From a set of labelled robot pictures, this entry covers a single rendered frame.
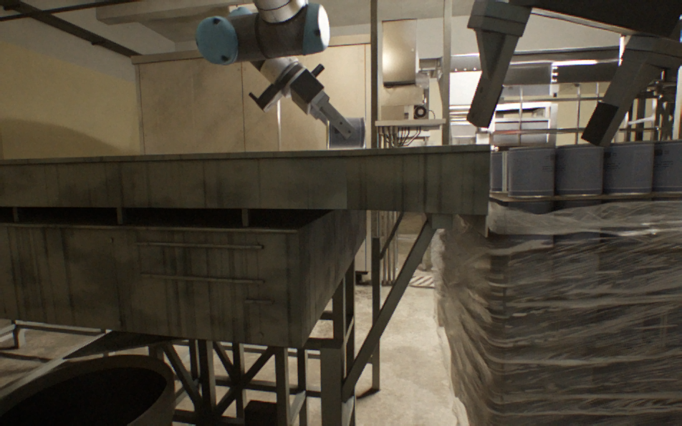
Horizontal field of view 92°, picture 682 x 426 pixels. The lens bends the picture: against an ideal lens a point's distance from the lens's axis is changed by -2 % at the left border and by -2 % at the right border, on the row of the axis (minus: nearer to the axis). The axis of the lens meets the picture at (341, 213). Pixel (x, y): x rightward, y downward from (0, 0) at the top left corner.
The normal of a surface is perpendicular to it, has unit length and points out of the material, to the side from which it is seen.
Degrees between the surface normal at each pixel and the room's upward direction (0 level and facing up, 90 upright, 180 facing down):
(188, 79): 90
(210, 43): 110
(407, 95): 90
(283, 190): 90
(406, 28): 90
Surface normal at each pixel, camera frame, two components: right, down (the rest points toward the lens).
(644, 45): -0.99, -0.11
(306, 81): 0.11, 0.12
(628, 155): -0.60, 0.12
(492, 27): 0.07, 0.51
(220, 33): -0.25, 0.45
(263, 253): -0.18, 0.12
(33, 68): 0.98, 0.01
